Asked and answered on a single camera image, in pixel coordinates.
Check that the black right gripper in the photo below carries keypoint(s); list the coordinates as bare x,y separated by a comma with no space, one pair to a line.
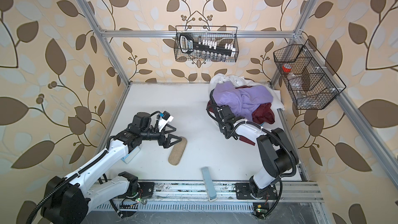
221,126

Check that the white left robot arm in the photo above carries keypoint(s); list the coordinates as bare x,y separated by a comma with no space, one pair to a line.
70,199

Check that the white cloth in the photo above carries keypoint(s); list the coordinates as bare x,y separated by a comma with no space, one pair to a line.
241,81

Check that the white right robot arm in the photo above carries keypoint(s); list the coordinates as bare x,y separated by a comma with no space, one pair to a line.
279,158

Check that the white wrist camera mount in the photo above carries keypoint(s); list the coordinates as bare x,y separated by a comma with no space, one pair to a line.
163,119

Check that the black socket tool rail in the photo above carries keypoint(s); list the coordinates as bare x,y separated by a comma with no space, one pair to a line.
201,44

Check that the clear bottle red cap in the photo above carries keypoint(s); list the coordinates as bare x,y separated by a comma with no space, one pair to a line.
297,84

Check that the beige oval pad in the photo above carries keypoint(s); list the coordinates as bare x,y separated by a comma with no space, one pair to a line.
177,152

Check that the light blue flat bar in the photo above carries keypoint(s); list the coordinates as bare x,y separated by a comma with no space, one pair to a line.
209,185

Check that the black wire basket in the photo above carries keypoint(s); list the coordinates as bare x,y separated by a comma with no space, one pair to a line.
324,84
180,57

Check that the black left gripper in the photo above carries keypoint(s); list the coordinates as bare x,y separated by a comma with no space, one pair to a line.
167,143

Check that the black wire basket right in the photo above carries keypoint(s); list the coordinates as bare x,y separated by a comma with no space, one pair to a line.
324,84

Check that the light blue sponge block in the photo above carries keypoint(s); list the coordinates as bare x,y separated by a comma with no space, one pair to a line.
129,157

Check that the purple cloth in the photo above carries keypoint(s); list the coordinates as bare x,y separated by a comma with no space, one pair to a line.
242,102

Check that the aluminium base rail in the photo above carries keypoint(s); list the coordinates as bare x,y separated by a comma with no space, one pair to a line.
231,196

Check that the maroon cloth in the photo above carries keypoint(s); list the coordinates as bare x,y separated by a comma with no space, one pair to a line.
263,114

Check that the black wire basket back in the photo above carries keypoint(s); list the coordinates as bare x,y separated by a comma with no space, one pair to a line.
180,57

